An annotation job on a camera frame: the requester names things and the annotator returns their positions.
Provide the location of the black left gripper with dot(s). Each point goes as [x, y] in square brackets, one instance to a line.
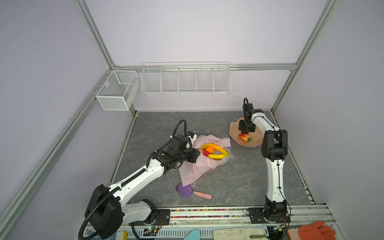
[195, 153]

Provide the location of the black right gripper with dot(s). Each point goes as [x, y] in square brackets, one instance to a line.
[252, 129]

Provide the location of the red yellow peach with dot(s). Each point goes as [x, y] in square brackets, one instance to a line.
[245, 138]

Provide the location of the small red peach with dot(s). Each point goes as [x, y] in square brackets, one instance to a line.
[205, 153]

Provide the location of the pink plastic bag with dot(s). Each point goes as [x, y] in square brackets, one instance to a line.
[190, 172]

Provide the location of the yellow green banana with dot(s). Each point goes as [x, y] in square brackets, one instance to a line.
[216, 156]
[216, 148]

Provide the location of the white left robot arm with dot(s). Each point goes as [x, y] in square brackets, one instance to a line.
[109, 207]

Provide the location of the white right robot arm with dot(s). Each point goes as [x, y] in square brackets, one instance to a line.
[274, 149]

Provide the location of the purple pink spatula brush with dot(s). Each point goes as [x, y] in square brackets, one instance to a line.
[187, 191]

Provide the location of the beige cloth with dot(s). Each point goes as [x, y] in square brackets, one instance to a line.
[240, 234]

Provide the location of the orange rubber glove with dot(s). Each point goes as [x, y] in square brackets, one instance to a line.
[314, 231]

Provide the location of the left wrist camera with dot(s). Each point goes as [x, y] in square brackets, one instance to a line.
[192, 137]

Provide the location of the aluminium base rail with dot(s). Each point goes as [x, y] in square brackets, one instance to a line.
[238, 216]

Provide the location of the long white wire shelf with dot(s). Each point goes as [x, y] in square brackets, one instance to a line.
[186, 78]

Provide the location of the teal tool handle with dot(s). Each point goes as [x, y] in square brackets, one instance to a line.
[193, 235]

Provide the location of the small white wire basket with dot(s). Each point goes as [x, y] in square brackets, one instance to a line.
[118, 91]

